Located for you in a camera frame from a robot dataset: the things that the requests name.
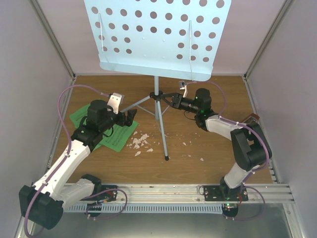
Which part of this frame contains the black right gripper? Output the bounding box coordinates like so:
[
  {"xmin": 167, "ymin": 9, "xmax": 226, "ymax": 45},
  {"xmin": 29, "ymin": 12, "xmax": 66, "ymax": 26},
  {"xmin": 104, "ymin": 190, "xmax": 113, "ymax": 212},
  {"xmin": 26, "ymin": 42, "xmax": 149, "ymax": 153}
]
[{"xmin": 160, "ymin": 93, "xmax": 200, "ymax": 115}]

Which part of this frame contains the green sheet music page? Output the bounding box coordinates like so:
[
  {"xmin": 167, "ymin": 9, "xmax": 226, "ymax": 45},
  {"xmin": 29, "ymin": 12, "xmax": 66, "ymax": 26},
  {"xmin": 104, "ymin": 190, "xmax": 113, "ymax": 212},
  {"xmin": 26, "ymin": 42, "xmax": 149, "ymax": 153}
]
[
  {"xmin": 70, "ymin": 104, "xmax": 103, "ymax": 152},
  {"xmin": 100, "ymin": 121, "xmax": 139, "ymax": 152}
]

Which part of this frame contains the light blue music stand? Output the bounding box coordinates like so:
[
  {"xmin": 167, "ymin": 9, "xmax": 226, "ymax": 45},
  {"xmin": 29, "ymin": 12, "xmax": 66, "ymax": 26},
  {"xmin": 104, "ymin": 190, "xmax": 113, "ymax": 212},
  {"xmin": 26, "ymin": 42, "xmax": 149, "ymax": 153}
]
[{"xmin": 83, "ymin": 0, "xmax": 233, "ymax": 161}]

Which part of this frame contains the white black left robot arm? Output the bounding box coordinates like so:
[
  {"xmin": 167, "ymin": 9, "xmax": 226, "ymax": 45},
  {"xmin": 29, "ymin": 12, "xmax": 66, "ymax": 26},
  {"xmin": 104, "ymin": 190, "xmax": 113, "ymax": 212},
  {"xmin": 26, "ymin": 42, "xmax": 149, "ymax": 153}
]
[{"xmin": 19, "ymin": 100, "xmax": 137, "ymax": 230}]

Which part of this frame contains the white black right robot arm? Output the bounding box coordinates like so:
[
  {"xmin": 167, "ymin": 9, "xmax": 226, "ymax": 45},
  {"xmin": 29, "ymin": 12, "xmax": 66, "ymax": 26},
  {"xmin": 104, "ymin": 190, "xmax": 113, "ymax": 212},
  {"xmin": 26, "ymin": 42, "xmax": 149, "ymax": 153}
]
[{"xmin": 160, "ymin": 88, "xmax": 272, "ymax": 201}]

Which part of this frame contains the large white paper scrap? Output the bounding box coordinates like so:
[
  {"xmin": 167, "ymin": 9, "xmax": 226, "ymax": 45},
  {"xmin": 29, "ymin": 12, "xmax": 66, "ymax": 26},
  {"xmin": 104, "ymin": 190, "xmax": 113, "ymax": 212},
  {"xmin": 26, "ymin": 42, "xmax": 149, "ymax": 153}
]
[{"xmin": 132, "ymin": 134, "xmax": 149, "ymax": 149}]

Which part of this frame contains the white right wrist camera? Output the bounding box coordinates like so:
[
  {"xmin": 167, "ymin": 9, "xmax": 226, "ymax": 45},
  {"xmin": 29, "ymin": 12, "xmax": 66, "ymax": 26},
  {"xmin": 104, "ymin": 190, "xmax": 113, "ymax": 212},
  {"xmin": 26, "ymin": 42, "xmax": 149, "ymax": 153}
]
[{"xmin": 179, "ymin": 81, "xmax": 188, "ymax": 98}]

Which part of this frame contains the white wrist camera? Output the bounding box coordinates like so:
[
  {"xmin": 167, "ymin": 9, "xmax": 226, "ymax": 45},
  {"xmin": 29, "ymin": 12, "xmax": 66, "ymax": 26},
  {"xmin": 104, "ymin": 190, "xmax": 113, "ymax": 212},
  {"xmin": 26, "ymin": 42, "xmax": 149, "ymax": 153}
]
[
  {"xmin": 179, "ymin": 81, "xmax": 188, "ymax": 98},
  {"xmin": 107, "ymin": 93, "xmax": 124, "ymax": 114}
]

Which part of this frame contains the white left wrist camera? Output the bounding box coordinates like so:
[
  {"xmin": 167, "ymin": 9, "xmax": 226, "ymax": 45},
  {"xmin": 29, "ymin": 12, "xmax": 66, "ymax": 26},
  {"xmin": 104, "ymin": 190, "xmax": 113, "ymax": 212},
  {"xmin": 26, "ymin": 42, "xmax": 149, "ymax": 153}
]
[{"xmin": 107, "ymin": 93, "xmax": 124, "ymax": 114}]

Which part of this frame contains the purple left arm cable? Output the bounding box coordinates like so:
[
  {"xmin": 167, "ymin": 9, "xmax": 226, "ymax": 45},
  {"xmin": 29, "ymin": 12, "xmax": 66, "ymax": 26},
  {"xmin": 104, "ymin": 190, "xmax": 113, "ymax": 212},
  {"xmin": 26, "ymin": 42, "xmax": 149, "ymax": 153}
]
[{"xmin": 23, "ymin": 84, "xmax": 111, "ymax": 238}]

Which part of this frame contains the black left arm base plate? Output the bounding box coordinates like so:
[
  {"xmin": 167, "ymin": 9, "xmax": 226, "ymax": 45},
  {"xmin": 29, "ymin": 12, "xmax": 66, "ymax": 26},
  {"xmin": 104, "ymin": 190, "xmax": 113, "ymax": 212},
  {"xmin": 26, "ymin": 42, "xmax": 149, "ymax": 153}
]
[{"xmin": 96, "ymin": 185, "xmax": 118, "ymax": 203}]

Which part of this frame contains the grey slotted cable duct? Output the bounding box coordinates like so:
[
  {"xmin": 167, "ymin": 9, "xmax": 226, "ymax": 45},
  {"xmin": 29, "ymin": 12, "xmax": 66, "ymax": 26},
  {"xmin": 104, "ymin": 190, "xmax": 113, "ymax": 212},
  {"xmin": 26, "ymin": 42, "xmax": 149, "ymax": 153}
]
[{"xmin": 63, "ymin": 203, "xmax": 223, "ymax": 214}]

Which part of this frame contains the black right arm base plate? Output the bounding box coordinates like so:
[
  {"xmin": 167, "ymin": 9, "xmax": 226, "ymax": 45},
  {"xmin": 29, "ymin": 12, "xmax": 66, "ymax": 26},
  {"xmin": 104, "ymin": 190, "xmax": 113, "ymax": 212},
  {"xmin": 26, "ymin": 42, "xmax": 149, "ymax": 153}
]
[{"xmin": 203, "ymin": 185, "xmax": 249, "ymax": 202}]

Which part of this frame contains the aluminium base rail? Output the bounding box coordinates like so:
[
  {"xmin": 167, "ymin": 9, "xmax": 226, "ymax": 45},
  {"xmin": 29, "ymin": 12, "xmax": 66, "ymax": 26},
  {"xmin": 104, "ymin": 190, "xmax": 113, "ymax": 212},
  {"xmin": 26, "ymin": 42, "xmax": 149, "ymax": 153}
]
[{"xmin": 61, "ymin": 182, "xmax": 296, "ymax": 204}]

